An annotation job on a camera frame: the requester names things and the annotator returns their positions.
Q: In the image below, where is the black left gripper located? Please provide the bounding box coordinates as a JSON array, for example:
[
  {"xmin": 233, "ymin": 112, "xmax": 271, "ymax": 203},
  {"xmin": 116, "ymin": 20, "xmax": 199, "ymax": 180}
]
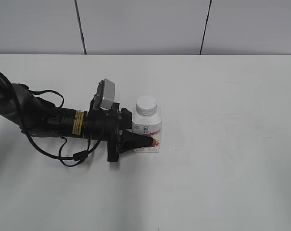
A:
[{"xmin": 83, "ymin": 103, "xmax": 154, "ymax": 162}]

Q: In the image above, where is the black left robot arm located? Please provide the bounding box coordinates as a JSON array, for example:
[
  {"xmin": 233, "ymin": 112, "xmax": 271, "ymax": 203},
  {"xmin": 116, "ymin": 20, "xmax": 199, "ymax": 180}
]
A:
[{"xmin": 0, "ymin": 72, "xmax": 157, "ymax": 166}]

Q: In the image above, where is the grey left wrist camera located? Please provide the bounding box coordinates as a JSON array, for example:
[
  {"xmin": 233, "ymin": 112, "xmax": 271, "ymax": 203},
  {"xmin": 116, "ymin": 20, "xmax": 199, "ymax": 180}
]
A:
[{"xmin": 91, "ymin": 78, "xmax": 115, "ymax": 110}]

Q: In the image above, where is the white strawberry yogurt bottle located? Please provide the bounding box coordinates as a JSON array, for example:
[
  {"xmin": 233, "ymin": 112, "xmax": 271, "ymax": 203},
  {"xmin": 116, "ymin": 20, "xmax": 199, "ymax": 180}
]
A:
[{"xmin": 132, "ymin": 105, "xmax": 162, "ymax": 153}]

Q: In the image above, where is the white plastic bottle cap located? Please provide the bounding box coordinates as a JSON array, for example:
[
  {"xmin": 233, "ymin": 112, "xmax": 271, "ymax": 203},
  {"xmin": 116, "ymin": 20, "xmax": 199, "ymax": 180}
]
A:
[{"xmin": 136, "ymin": 96, "xmax": 157, "ymax": 116}]

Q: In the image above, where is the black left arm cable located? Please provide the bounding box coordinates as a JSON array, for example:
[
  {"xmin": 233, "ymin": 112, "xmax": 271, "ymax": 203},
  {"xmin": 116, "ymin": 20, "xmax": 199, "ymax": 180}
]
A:
[{"xmin": 14, "ymin": 89, "xmax": 105, "ymax": 167}]

